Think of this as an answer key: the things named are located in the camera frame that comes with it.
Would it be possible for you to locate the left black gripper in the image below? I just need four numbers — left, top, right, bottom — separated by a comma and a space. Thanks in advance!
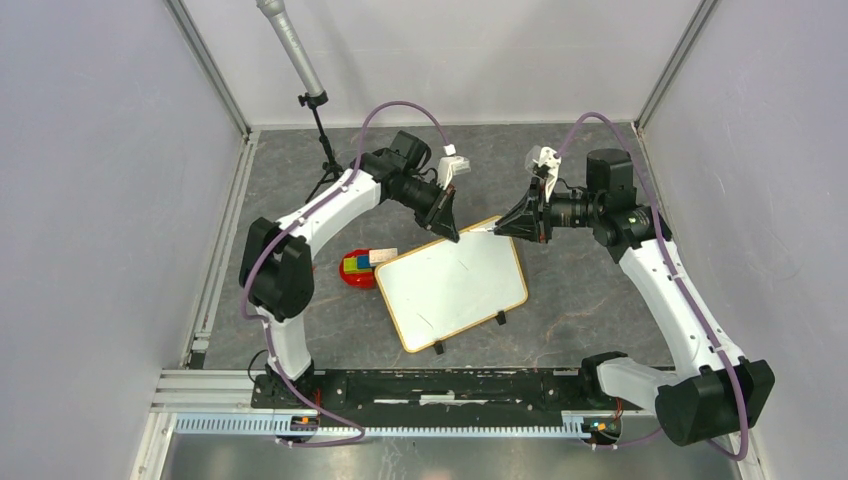
391, 174, 460, 244

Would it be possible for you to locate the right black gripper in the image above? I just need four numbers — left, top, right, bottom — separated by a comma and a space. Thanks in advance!
495, 176, 603, 244

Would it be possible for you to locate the yellow framed whiteboard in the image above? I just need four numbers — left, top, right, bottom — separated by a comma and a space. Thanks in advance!
375, 215, 529, 353

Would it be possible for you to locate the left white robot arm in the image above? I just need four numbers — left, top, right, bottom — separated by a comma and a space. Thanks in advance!
239, 131, 470, 408

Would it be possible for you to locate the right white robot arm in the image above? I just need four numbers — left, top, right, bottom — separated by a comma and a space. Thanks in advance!
493, 146, 775, 446

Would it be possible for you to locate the white toy brick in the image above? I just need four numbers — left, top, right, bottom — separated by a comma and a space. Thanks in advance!
368, 248, 398, 267

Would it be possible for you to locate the red toy plate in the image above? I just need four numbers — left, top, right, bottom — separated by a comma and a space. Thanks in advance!
338, 249, 376, 290

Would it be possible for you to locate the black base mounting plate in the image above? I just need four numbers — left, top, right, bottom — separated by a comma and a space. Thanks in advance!
251, 368, 636, 429

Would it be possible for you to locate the silver microphone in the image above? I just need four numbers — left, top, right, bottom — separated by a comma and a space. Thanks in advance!
256, 0, 325, 97

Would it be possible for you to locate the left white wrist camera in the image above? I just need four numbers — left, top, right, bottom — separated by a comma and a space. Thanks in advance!
436, 144, 471, 190

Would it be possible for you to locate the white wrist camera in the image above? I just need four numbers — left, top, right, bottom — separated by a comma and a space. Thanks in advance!
436, 144, 471, 190
525, 145, 561, 201

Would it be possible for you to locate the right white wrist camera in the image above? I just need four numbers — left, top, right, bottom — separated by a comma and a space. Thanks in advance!
525, 145, 561, 201

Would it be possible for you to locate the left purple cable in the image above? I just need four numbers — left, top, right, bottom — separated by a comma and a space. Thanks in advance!
239, 100, 458, 450

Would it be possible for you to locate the slotted cable duct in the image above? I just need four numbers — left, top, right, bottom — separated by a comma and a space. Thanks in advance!
174, 413, 618, 440

